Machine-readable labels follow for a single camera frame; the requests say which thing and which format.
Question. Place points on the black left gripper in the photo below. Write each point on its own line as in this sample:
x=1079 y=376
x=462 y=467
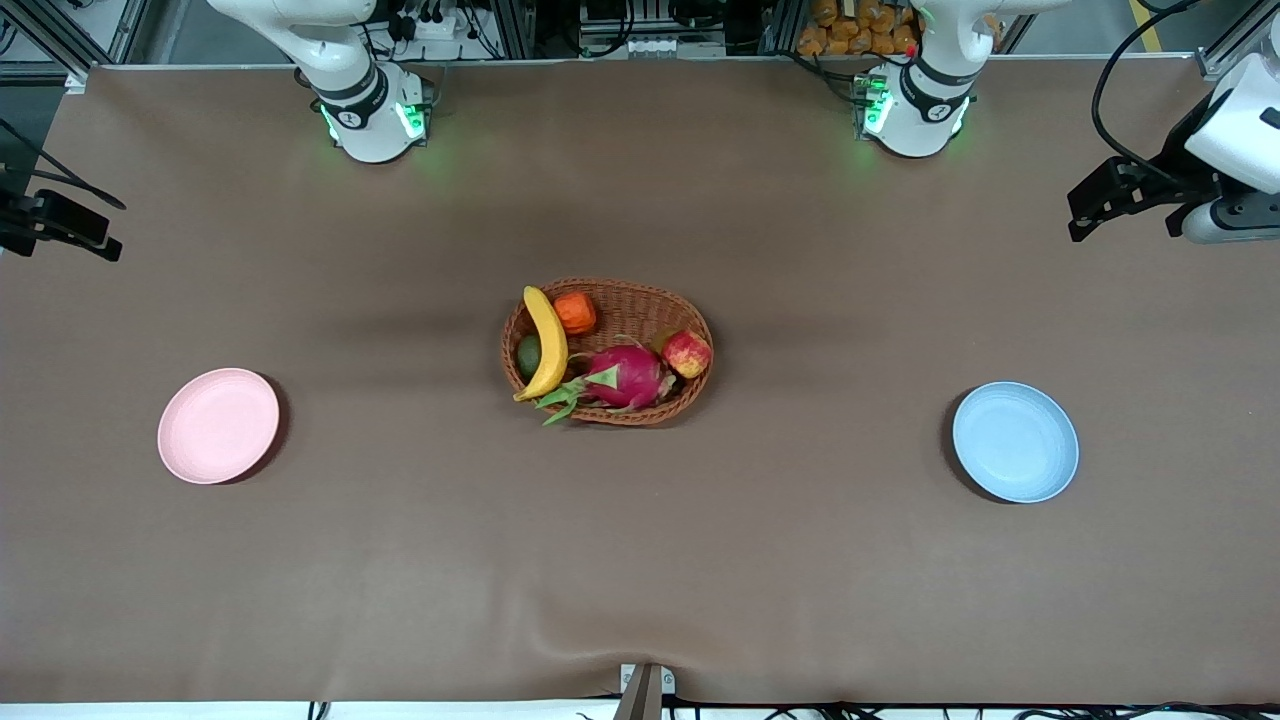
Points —
x=1183 y=158

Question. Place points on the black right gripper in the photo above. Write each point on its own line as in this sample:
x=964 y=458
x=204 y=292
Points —
x=22 y=222

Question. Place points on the red apple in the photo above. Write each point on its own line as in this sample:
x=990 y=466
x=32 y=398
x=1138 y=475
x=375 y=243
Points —
x=687 y=354

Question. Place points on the yellow banana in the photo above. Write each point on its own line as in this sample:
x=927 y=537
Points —
x=548 y=340

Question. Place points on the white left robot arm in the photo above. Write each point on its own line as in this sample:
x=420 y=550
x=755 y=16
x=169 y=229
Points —
x=915 y=120

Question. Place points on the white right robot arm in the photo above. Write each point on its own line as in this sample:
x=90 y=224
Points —
x=365 y=120

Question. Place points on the pink plate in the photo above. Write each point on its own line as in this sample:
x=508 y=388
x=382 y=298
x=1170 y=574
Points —
x=217 y=426

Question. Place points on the blue plate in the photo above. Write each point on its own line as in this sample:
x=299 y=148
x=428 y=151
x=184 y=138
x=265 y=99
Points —
x=1015 y=442

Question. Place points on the bag of orange buns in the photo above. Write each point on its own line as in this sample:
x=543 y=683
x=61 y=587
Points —
x=860 y=30

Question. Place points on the white power strip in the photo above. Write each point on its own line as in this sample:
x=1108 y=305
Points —
x=435 y=25

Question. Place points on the green avocado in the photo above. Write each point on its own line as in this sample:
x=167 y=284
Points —
x=527 y=357

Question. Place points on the brown wicker basket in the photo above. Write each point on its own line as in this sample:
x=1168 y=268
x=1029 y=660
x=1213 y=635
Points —
x=640 y=300

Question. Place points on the grey metal rack equipment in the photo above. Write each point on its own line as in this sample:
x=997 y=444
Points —
x=650 y=45

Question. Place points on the orange tangerine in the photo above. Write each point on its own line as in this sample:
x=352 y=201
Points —
x=575 y=314

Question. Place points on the pink dragon fruit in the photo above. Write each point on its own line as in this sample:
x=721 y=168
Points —
x=625 y=378

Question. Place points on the brown table cloth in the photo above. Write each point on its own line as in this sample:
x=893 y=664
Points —
x=640 y=560

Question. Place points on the aluminium frame profile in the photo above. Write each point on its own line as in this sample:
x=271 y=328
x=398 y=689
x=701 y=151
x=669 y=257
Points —
x=60 y=48
x=1225 y=50

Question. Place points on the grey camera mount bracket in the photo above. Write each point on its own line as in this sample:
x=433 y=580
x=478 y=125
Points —
x=647 y=685

